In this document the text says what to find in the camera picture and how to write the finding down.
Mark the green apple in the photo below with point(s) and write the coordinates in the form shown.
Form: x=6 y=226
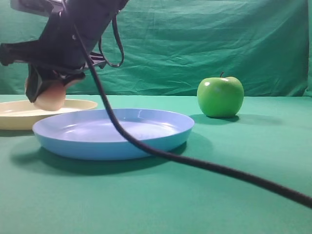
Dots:
x=220 y=97

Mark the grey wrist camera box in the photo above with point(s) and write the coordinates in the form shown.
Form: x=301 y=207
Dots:
x=37 y=7

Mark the green table cloth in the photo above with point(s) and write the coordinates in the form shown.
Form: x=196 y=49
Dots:
x=41 y=193

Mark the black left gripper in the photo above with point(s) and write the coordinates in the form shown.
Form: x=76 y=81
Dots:
x=57 y=47

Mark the round bread bun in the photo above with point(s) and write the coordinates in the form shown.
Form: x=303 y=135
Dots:
x=53 y=98

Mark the yellow plastic plate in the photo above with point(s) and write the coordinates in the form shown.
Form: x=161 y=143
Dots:
x=22 y=115

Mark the green backdrop cloth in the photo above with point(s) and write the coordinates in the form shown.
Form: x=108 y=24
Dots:
x=171 y=45

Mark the blue plastic plate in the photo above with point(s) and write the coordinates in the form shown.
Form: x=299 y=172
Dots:
x=90 y=135

